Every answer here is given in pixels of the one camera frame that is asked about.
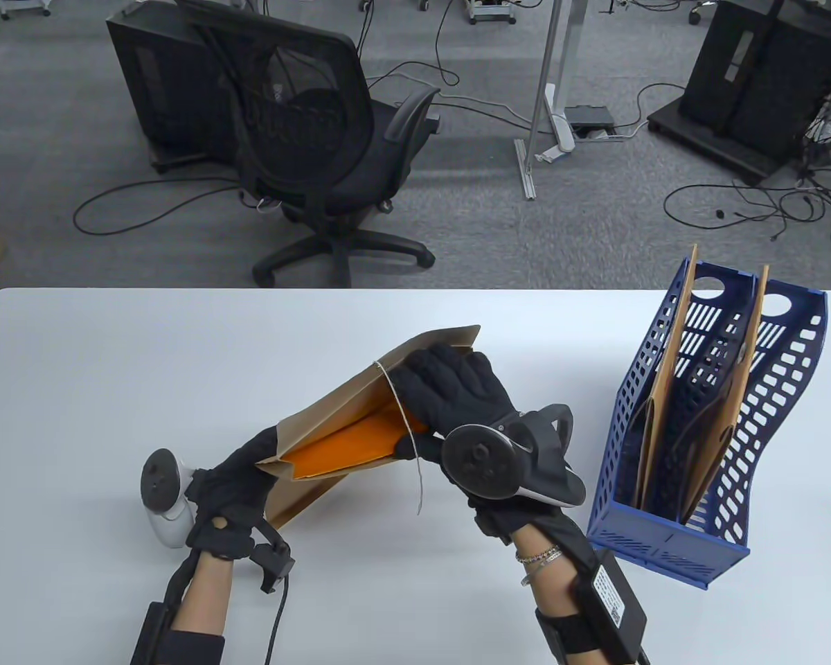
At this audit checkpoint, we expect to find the blue plastic file holder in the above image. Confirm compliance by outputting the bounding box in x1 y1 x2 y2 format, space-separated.
584 258 829 590

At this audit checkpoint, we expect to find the white wheeled stand base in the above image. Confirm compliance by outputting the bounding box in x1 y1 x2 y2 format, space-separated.
466 0 518 26

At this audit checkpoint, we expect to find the metal desk leg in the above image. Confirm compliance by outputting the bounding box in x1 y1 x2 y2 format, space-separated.
514 0 588 201

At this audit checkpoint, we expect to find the flat black floor box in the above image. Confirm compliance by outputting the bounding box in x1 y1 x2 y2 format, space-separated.
566 105 618 132

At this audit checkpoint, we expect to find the tangle of black cables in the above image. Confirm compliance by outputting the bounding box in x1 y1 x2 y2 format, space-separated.
663 69 831 281

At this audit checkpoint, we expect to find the brown paper document pouch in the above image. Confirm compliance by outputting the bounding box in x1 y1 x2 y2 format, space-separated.
679 263 771 524
637 244 699 512
255 324 482 531

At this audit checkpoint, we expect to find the orange cardstock sheet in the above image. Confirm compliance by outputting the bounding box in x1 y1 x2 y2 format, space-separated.
287 407 431 480

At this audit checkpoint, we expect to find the tall black equipment cabinet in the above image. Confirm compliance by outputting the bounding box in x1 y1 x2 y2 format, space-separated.
682 0 831 161

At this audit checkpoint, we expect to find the black computer cabinet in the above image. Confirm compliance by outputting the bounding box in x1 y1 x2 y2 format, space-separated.
105 0 247 174

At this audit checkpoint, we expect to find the person's right forearm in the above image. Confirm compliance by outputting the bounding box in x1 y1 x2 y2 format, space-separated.
516 530 596 665

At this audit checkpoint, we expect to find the black floor cable loop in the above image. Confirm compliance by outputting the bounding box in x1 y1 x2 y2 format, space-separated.
73 177 244 236

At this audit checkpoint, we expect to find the black arm strap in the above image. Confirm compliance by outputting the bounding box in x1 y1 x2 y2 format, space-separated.
130 601 226 665
535 606 617 659

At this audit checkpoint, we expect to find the white power strip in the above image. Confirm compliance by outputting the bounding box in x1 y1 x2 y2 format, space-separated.
535 83 577 164

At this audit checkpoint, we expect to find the black mesh office chair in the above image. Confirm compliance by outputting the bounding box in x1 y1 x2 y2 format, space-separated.
177 0 443 289

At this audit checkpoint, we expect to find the black wheeled platform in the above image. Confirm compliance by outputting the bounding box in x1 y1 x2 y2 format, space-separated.
647 96 804 186

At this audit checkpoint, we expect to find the person's left forearm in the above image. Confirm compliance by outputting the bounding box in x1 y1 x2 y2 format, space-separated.
170 554 236 635

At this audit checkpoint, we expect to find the person's right hand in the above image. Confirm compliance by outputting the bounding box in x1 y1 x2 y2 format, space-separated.
388 345 593 555

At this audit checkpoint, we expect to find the person's left hand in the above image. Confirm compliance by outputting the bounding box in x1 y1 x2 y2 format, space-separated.
184 426 282 562

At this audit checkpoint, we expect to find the black labelled wrist box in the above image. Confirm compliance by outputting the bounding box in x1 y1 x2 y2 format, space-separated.
571 551 650 665

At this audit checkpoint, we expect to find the silver beaded bracelet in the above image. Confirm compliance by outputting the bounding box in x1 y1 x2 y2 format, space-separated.
516 545 565 587

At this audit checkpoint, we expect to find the grey white tracking controller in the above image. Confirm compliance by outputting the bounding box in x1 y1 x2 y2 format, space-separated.
442 404 588 507
141 449 199 549

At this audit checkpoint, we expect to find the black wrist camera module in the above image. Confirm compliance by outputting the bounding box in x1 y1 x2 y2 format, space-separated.
251 539 296 594

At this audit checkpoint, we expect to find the grey floor cable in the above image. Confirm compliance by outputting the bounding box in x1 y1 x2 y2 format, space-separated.
367 61 551 132

